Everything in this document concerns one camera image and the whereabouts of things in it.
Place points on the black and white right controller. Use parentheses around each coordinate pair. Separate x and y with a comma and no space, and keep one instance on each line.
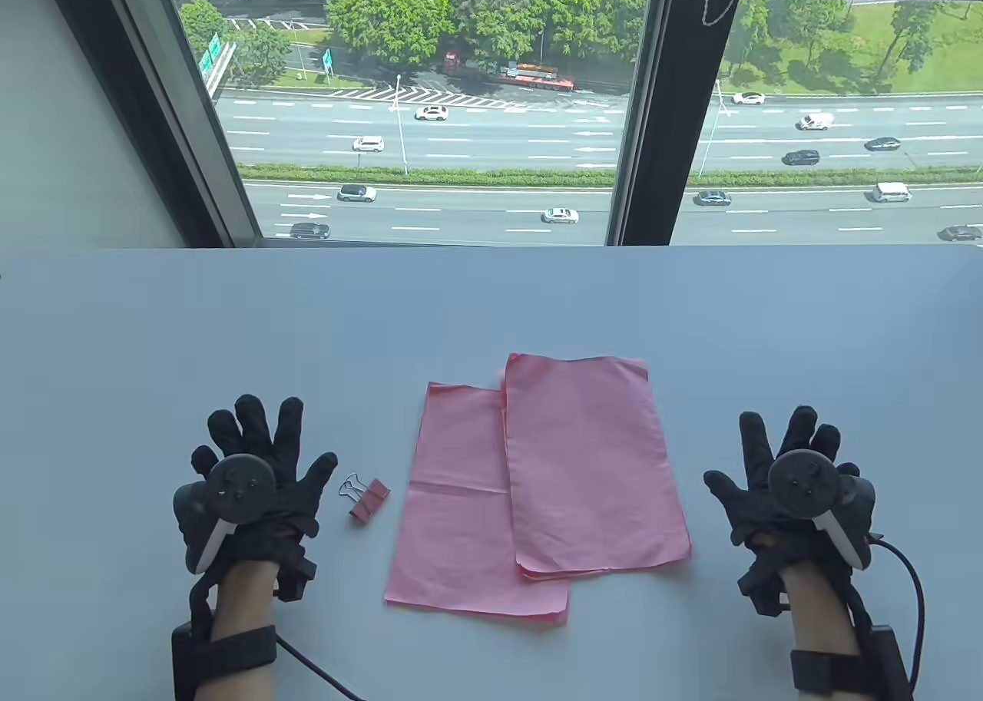
(802,486)

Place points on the black and white controller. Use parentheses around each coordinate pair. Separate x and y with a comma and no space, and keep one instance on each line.
(802,486)
(240,488)

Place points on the dark window frame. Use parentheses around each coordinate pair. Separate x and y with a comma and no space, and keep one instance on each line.
(668,117)

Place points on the person's left forearm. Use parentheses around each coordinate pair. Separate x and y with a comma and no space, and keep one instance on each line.
(242,601)

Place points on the person's right forearm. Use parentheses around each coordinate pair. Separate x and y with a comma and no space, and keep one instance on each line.
(822,609)

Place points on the person's left hand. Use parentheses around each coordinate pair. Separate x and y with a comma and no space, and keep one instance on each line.
(288,455)

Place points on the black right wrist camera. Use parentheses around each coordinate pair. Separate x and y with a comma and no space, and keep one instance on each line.
(760,586)

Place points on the person's right hand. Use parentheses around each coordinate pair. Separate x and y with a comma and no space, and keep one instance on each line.
(749,517)

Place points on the pink binder clip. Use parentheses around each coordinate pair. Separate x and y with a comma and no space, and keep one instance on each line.
(370,499)

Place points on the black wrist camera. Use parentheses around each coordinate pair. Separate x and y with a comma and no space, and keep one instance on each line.
(760,586)
(296,574)

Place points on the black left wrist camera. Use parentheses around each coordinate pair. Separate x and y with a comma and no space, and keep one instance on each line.
(296,574)

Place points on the black and white left controller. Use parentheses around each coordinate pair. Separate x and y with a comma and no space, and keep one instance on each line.
(240,488)

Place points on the stack of pink paper sheets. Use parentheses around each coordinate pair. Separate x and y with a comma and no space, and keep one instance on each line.
(584,463)

